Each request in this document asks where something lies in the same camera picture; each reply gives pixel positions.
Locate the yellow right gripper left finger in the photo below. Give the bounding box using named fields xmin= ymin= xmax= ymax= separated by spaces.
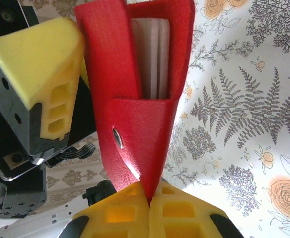
xmin=59 ymin=182 xmax=150 ymax=238

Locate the floral table cover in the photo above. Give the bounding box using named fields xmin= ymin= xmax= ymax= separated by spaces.
xmin=159 ymin=0 xmax=290 ymax=238

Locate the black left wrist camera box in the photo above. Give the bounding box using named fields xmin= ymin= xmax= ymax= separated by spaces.
xmin=0 ymin=0 xmax=39 ymax=43

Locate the red card holder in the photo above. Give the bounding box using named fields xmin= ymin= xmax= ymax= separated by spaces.
xmin=74 ymin=0 xmax=195 ymax=206

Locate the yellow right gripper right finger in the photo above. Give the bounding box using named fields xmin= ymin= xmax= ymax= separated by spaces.
xmin=149 ymin=180 xmax=246 ymax=238

